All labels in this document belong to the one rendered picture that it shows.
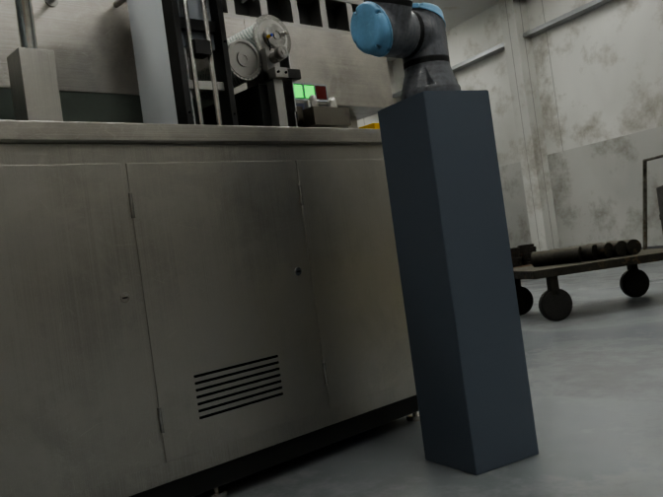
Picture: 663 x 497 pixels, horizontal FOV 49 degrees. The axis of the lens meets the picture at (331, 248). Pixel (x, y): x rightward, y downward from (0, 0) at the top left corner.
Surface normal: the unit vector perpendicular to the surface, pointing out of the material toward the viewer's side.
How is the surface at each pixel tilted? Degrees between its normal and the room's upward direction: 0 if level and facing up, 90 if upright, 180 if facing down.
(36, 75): 90
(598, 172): 90
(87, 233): 90
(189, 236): 90
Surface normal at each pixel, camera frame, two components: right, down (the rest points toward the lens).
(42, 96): 0.66, -0.10
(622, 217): -0.87, 0.11
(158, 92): -0.73, 0.10
